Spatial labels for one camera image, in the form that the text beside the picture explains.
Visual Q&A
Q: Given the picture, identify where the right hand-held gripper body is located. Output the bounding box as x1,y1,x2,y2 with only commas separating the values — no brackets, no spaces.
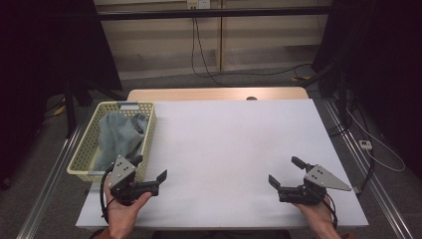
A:
278,164,352,206

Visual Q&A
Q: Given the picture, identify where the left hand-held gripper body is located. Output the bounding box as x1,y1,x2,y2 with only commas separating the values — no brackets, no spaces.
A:
105,154,161,207

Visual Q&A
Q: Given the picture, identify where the light blue denim garment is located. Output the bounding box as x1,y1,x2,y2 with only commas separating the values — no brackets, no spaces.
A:
94,111,149,172

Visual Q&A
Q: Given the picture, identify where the pale yellow perforated plastic basket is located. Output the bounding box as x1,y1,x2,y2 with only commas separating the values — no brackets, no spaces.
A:
66,101,157,183

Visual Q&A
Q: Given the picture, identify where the person's right hand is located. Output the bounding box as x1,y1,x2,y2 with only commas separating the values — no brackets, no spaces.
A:
293,196,335,232

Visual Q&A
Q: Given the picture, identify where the person's left hand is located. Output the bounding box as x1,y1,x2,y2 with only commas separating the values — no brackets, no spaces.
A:
104,177,153,233

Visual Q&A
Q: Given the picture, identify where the white table cover sheet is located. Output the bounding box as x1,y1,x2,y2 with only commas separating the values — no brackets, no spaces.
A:
75,99,369,230

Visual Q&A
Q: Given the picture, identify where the black metal stand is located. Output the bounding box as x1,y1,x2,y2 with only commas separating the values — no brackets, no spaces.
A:
63,79,78,139

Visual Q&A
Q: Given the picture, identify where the narrow black curtain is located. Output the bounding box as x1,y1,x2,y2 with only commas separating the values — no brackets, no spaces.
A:
311,0,422,181

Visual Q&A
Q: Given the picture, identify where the wide black curtain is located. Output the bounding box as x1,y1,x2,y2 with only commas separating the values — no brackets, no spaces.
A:
0,0,124,191

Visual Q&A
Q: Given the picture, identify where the black horizontal metal bar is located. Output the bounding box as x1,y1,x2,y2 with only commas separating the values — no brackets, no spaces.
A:
98,5,332,22

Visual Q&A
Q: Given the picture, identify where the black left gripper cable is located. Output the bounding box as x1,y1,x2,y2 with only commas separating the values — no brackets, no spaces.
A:
100,163,116,224

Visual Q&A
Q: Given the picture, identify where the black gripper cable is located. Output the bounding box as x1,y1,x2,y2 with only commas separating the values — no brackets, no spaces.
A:
100,163,116,224
320,193,339,230

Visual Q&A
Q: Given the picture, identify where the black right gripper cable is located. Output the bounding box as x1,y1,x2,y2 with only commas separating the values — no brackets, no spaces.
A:
320,193,339,230

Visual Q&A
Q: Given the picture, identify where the aluminium floor rail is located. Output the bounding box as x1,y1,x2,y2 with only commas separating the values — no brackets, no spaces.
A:
322,99,415,239
15,121,85,239

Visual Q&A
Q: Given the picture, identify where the white floor cable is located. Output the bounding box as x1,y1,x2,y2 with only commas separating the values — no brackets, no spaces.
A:
345,109,407,173

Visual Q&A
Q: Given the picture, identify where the long black floor cable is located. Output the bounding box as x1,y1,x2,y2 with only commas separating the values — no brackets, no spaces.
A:
190,17,314,80

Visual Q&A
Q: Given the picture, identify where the short black wall cable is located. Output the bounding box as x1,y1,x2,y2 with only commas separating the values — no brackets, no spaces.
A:
194,17,231,89

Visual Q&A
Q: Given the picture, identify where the white wall socket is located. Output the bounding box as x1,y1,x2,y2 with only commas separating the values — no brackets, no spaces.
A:
186,0,212,10

